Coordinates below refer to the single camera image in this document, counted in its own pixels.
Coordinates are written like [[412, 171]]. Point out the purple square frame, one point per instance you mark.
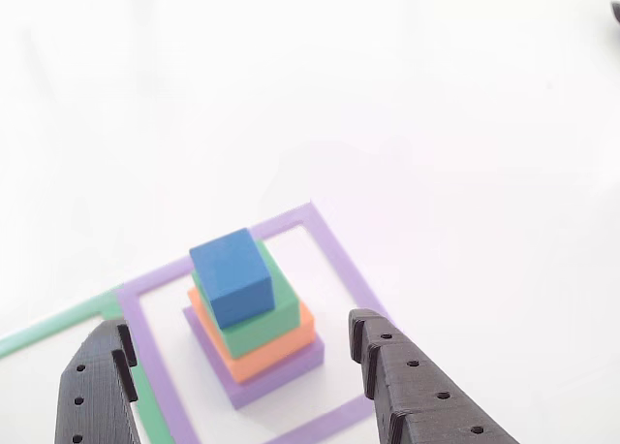
[[339, 264]]

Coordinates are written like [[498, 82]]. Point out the small blue cube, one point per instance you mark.
[[237, 279]]

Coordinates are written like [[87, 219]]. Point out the small dark object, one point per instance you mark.
[[615, 11]]

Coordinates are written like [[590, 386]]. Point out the orange block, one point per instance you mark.
[[276, 357]]

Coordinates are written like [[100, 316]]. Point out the purple block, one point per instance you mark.
[[290, 376]]

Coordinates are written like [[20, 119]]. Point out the green cube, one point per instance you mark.
[[271, 327]]

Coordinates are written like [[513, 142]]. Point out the green square frame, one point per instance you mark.
[[48, 325]]

